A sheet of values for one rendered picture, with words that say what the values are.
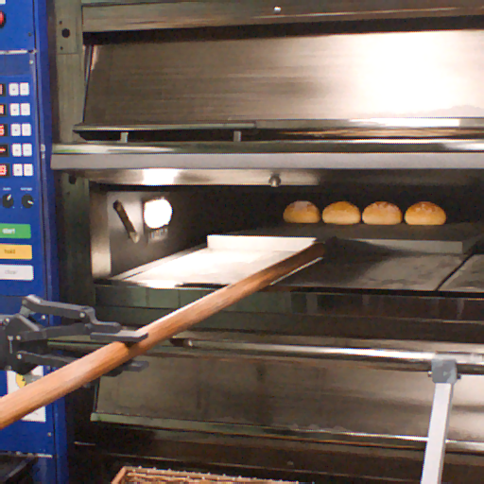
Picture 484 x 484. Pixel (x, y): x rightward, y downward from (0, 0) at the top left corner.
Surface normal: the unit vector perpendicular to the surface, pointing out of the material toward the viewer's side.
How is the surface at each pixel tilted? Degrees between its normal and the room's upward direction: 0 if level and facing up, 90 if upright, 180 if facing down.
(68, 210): 90
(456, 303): 90
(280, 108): 68
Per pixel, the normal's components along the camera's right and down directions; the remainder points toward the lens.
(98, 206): 0.94, 0.02
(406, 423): -0.33, -0.21
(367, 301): -0.33, 0.14
